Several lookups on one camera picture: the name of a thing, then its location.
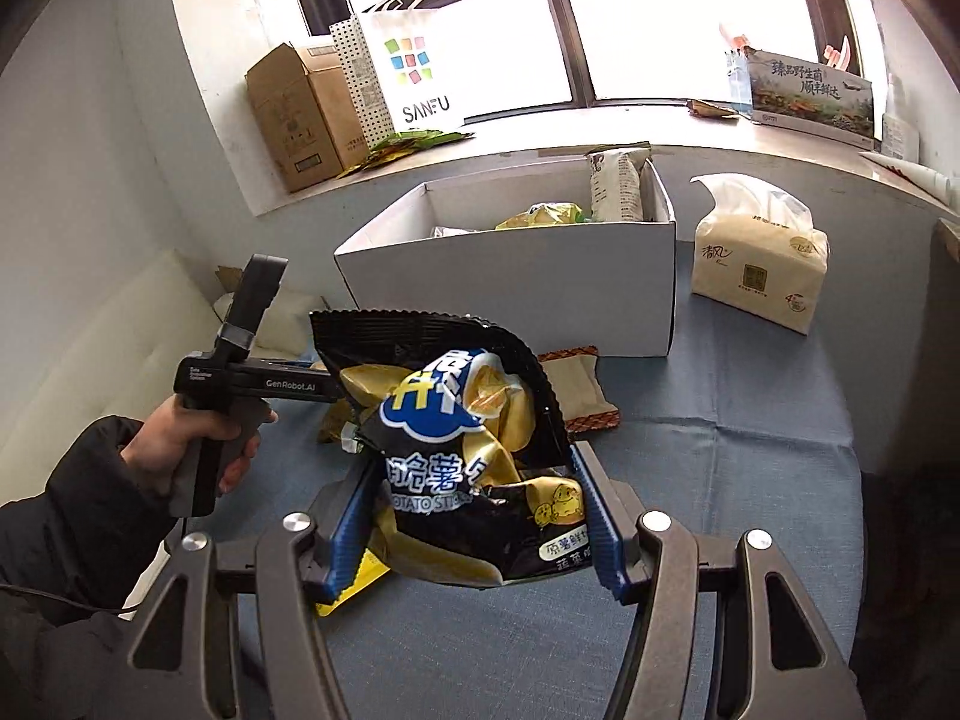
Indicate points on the window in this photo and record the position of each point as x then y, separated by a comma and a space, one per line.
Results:
555, 37

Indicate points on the white polka dot shopping bag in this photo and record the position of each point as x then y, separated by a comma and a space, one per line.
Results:
412, 67

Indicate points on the blue tablecloth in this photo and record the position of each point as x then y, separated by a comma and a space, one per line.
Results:
735, 465

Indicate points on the yellow snack packet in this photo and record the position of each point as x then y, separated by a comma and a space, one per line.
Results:
356, 589

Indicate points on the person's left forearm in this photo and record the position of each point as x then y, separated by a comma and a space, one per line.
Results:
67, 540

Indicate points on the person's left hand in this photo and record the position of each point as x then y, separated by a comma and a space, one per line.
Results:
154, 439

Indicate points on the cream sofa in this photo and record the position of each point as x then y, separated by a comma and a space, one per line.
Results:
112, 345

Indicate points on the brown cardboard scrap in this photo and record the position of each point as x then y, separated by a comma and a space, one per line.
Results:
229, 281

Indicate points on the yellow chip bag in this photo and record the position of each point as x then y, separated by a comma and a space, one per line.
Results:
536, 216

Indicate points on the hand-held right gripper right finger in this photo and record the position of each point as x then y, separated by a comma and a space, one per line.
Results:
600, 525

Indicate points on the cream tissue pack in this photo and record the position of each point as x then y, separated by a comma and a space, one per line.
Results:
757, 262

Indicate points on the large cream snack bag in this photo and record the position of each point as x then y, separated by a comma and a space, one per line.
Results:
615, 187

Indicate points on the brown cardboard box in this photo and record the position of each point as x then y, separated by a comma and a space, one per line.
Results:
300, 120

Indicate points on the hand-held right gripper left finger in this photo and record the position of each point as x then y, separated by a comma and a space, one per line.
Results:
352, 532

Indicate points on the olive pastry packet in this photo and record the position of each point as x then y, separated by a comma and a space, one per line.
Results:
334, 424

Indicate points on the pile of green sachets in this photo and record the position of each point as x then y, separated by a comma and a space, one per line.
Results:
409, 150

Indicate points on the black potato chip bag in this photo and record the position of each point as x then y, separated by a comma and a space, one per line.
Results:
450, 427

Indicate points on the brown pastry packet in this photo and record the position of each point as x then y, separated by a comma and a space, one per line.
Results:
581, 390

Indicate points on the dark desk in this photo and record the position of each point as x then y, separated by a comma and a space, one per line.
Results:
915, 465

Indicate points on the white cardboard box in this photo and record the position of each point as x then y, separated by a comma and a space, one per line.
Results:
525, 292

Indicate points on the blue printed carton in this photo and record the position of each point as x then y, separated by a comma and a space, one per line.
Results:
810, 97

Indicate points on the white tube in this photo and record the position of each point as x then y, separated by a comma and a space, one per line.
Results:
907, 171

